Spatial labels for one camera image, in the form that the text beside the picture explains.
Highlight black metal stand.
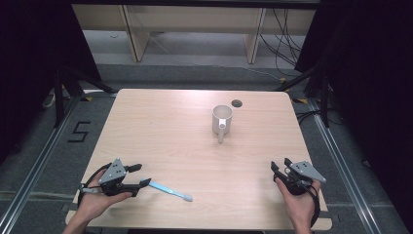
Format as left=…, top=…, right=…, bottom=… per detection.
left=273, top=60, right=331, bottom=129
left=53, top=65, right=119, bottom=129

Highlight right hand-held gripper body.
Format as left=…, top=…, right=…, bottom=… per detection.
left=274, top=161, right=327, bottom=196

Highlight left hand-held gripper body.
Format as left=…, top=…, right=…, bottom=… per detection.
left=97, top=158, right=131, bottom=197

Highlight light blue toothbrush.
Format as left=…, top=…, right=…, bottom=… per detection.
left=139, top=177, right=194, bottom=203

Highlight light wooden shelf unit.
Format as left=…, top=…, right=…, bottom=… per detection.
left=71, top=3, right=318, bottom=65

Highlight black curtain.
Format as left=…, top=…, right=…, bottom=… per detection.
left=292, top=0, right=413, bottom=233
left=0, top=0, right=102, bottom=165

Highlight person's left hand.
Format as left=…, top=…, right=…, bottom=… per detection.
left=77, top=185, right=133, bottom=224

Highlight black floor cables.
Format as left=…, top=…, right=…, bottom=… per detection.
left=294, top=108, right=346, bottom=127

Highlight bundle of black cables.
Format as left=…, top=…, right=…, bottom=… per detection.
left=258, top=8, right=304, bottom=78

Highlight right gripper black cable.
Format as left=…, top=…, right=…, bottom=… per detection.
left=306, top=183, right=321, bottom=228

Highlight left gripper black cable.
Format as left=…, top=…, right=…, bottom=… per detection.
left=77, top=162, right=113, bottom=207

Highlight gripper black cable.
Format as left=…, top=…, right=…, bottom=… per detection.
left=77, top=162, right=113, bottom=207
left=306, top=183, right=321, bottom=228

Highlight person's right hand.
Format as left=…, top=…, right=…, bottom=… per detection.
left=275, top=179, right=321, bottom=226

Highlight metal floor rail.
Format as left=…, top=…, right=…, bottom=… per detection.
left=0, top=93, right=83, bottom=234
left=307, top=97, right=382, bottom=234

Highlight white cup with tube handle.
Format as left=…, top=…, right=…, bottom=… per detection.
left=211, top=103, right=234, bottom=144

